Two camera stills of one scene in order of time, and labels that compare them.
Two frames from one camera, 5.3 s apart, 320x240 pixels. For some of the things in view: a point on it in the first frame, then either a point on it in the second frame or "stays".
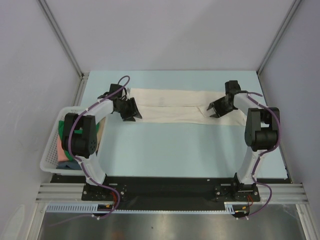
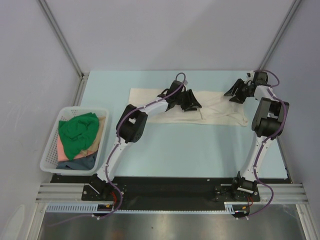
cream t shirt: x=181 y=107 stays
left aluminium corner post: x=83 y=75 stays
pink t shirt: x=61 y=155 stays
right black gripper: x=222 y=107 → x=240 y=90
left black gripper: x=133 y=111 → x=192 y=104
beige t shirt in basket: x=101 y=127 stays
